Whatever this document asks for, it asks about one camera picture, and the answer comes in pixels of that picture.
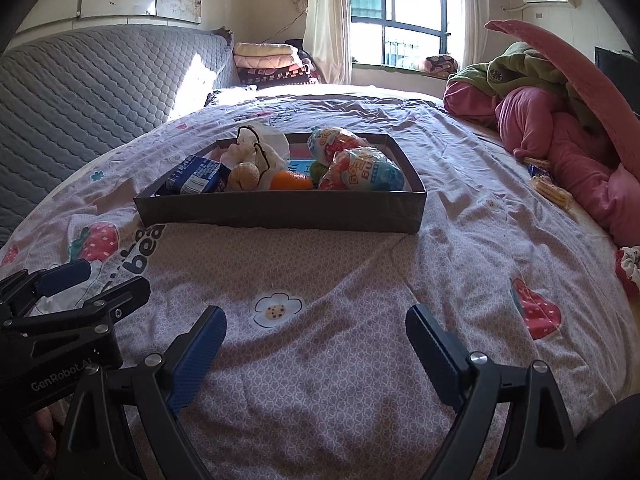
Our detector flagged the blue snack packet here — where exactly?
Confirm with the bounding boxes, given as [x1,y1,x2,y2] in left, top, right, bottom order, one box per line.
[157,155,231,196]

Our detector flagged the brown walnut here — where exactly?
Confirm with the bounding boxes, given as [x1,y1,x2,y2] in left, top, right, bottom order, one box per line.
[228,162,260,191]

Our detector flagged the orange mandarin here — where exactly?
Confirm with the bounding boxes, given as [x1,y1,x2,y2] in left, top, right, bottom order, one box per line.
[270,170,314,191]

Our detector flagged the red surprise egg toy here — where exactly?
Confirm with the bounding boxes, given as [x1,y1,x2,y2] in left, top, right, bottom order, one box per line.
[307,127,369,166]

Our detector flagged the blue surprise egg toy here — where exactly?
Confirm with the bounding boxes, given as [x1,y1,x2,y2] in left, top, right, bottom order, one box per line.
[318,146,405,192]

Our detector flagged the left human hand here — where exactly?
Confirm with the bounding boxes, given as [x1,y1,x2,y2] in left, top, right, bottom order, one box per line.
[35,408,56,458]

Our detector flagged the pink strawberry bed sheet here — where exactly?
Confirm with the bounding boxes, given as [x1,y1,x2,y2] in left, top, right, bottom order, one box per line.
[1,91,639,479]

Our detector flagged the grey quilted headboard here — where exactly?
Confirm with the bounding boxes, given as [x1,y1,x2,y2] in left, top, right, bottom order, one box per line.
[1,25,238,240]

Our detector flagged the yellow snack packet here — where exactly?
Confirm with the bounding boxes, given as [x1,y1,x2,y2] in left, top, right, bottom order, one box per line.
[530,176,573,211]

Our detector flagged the dark cardboard box tray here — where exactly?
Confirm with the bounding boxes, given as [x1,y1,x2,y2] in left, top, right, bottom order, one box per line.
[134,133,426,234]

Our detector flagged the blue candy wrapper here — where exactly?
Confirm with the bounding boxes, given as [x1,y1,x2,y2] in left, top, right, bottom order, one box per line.
[527,164,548,178]

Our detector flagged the orange snack packet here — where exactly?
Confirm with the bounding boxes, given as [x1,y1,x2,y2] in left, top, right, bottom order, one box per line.
[523,157,550,170]

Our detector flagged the stack of folded blankets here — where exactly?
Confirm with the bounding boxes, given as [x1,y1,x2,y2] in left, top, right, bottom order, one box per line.
[233,42,324,89]

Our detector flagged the pink duvet pile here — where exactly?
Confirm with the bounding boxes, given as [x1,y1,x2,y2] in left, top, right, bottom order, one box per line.
[442,79,640,248]

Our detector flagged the pink pillow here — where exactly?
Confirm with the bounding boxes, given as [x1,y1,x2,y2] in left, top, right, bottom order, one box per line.
[484,20,640,179]

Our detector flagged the green blanket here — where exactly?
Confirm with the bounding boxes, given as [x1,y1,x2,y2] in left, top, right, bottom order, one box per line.
[442,41,603,132]

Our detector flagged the folded cloth on windowsill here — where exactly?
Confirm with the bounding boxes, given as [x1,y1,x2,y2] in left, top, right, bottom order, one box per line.
[423,54,459,79]

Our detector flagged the left cream curtain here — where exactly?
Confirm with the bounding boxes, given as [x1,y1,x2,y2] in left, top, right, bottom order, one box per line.
[293,0,352,84]

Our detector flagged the cream curtain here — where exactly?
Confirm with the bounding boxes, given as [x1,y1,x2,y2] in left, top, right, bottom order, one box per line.
[460,0,490,67]
[293,0,352,84]

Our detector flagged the right cream curtain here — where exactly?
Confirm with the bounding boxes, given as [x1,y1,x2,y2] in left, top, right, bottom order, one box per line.
[460,0,490,67]

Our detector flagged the black wall television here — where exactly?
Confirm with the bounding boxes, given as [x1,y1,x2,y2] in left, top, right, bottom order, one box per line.
[594,47,640,114]

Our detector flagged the window with dark frame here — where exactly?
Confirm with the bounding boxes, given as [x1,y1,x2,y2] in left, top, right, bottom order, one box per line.
[349,0,449,70]

